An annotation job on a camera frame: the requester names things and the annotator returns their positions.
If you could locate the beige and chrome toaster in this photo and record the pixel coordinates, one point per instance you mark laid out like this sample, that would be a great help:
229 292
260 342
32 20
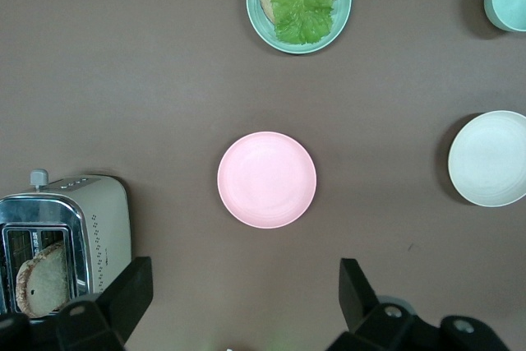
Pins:
107 211

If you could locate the green lettuce leaf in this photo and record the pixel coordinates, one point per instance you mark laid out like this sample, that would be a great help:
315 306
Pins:
304 10

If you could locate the brown table cover mat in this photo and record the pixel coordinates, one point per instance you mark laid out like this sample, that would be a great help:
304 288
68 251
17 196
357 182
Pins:
123 79

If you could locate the green plate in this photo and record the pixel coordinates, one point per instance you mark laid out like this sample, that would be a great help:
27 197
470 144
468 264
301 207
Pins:
340 14

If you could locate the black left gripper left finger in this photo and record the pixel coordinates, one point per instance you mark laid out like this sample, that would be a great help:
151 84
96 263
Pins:
123 306

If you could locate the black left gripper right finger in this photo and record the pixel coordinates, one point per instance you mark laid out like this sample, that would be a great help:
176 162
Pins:
361 310

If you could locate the brown bread slice in toaster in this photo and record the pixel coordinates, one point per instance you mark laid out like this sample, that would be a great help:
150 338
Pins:
45 281

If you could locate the beige shallow plate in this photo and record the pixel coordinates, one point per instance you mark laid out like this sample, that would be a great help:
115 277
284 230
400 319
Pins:
489 158

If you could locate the pink shallow plate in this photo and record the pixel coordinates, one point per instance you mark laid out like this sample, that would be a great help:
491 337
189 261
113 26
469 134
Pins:
267 180

